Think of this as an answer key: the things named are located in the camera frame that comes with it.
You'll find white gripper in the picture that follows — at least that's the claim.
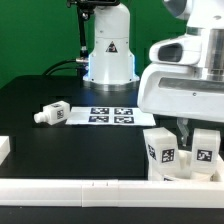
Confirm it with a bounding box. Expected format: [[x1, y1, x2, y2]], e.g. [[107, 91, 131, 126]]
[[137, 63, 224, 146]]

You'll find white round stool seat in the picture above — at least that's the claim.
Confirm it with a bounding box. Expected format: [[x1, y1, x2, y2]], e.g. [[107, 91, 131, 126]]
[[147, 148, 224, 183]]

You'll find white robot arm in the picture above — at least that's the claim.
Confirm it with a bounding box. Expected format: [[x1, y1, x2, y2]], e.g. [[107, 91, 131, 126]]
[[83, 0, 224, 136]]

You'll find white paper marker sheet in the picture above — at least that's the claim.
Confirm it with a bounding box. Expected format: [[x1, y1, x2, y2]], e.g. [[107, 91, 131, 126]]
[[66, 107, 156, 126]]

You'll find white block left edge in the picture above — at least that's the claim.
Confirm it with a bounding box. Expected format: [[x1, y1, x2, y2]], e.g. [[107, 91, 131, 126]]
[[0, 136, 10, 165]]

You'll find white obstacle fence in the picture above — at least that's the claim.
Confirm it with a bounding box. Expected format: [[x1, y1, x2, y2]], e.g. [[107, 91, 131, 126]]
[[0, 156, 224, 209]]

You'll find black cable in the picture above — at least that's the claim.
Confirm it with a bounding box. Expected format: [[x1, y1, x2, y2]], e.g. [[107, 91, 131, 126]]
[[41, 59, 88, 78]]

